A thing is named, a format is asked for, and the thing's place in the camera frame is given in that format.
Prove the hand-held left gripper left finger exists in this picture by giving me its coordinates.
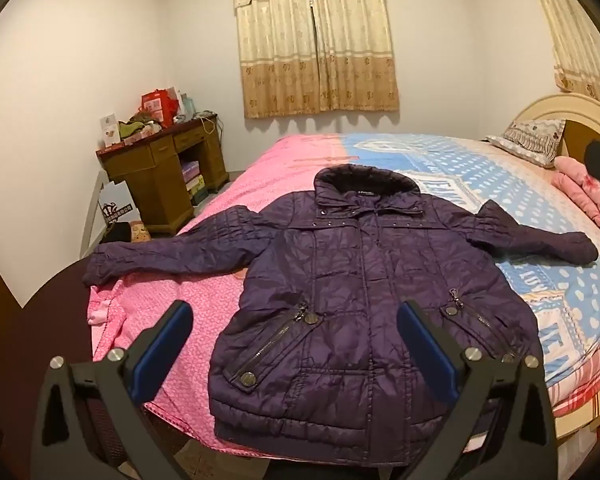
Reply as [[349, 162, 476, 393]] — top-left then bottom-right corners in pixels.
[[30, 300, 196, 480]]

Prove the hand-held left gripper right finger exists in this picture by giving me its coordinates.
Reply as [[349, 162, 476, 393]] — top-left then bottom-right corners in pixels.
[[396, 300, 561, 480]]

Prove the purple quilted jacket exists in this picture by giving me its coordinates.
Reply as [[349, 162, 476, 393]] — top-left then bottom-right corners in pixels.
[[82, 164, 598, 461]]

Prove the pink folded quilt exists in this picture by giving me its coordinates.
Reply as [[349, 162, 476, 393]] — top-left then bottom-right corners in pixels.
[[552, 156, 600, 247]]

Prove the pink floral sheet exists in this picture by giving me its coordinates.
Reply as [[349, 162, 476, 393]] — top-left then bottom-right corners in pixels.
[[87, 272, 281, 461]]

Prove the cream bed headboard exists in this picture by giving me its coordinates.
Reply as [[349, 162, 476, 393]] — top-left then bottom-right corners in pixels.
[[522, 92, 600, 161]]

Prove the patterned pillow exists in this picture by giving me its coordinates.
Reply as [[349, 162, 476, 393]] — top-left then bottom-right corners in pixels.
[[485, 119, 567, 169]]

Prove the bed with pink blue sheets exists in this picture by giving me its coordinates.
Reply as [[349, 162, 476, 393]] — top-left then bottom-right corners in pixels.
[[87, 132, 600, 461]]

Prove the dark maroon bed footboard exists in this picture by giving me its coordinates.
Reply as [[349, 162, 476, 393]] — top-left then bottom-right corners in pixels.
[[10, 255, 98, 376]]

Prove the black object on floor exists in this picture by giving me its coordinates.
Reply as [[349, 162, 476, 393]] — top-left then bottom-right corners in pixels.
[[104, 222, 132, 244]]

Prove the narrow beige side curtain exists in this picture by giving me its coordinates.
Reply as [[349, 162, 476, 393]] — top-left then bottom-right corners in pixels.
[[522, 0, 600, 116]]

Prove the white box with crown print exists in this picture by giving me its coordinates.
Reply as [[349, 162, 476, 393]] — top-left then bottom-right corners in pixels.
[[100, 180, 143, 233]]

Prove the pink plaid sheet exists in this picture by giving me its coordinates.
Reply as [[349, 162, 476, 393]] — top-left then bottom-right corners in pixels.
[[542, 327, 600, 418]]

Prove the brown wooden desk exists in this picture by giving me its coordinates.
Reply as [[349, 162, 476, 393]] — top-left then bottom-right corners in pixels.
[[96, 114, 230, 236]]

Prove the stack of boxes in desk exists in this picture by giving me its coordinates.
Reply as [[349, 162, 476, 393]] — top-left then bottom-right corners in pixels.
[[181, 160, 207, 196]]

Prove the green cloth pile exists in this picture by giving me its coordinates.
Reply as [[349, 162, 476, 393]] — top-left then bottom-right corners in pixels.
[[119, 119, 161, 143]]

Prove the white card box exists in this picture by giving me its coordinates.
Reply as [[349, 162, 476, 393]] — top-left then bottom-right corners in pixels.
[[99, 115, 122, 150]]

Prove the red gift bag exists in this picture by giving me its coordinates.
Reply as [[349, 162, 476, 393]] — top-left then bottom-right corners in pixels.
[[140, 88, 181, 128]]

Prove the wide beige window curtain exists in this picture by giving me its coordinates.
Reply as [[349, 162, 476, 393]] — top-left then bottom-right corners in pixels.
[[232, 0, 400, 121]]

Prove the grey metal frame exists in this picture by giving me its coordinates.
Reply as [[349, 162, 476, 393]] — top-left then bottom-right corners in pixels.
[[80, 170, 108, 258]]

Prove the cream bed frame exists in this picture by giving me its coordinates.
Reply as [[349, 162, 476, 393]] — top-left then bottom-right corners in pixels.
[[552, 402, 600, 456]]

